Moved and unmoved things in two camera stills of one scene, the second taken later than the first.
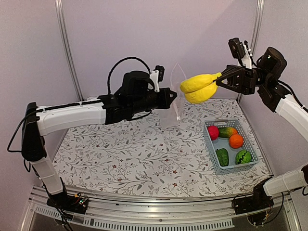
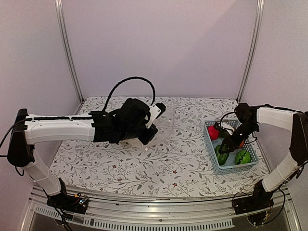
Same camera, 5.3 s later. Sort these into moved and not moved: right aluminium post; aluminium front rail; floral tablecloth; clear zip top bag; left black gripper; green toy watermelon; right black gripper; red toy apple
Moved: right black gripper; clear zip top bag; left black gripper
Not moved: right aluminium post; floral tablecloth; aluminium front rail; red toy apple; green toy watermelon
